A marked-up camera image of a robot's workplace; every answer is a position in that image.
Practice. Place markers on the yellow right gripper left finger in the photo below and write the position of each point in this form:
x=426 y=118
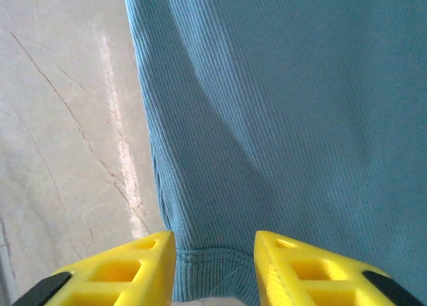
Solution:
x=146 y=279

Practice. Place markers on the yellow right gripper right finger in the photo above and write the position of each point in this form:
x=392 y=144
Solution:
x=280 y=279

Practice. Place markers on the blue tank top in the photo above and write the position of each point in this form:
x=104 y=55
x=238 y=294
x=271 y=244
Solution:
x=283 y=119

